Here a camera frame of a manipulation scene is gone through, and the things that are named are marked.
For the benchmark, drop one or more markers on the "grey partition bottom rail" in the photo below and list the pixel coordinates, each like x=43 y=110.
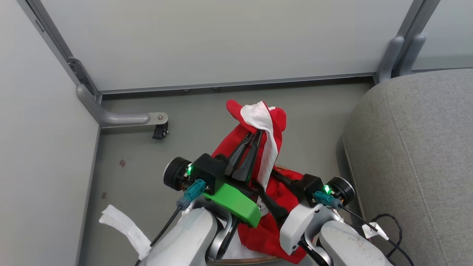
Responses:
x=236 y=83

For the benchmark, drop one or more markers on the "red garment with white stripes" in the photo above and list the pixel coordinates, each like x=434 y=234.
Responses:
x=264 y=236

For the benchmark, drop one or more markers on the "grey partition double post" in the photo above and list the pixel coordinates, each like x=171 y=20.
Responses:
x=415 y=22

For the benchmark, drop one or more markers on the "white laundry basket brown rim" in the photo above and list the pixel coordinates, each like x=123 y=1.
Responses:
x=244 y=261

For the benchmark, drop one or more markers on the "white cloth in basket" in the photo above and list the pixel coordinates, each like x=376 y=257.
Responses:
x=125 y=229

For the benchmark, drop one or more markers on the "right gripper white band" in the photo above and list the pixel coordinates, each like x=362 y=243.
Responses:
x=299 y=225

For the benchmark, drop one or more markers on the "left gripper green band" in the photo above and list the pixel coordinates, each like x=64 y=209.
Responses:
x=232 y=201

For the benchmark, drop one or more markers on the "grey fabric sofa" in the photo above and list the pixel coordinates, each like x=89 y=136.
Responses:
x=425 y=147

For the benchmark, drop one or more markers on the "grey partition corner post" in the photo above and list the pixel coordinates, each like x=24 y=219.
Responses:
x=55 y=40

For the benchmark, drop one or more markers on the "grey partition foot bar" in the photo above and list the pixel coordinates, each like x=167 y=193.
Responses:
x=118 y=118

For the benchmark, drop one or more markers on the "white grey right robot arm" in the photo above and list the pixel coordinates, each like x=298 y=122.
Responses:
x=351 y=247

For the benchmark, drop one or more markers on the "grey rounded post bracket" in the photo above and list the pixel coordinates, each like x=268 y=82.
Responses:
x=412 y=53
x=390 y=55

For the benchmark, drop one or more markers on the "black caster wheel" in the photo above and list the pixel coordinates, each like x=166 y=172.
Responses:
x=160 y=131

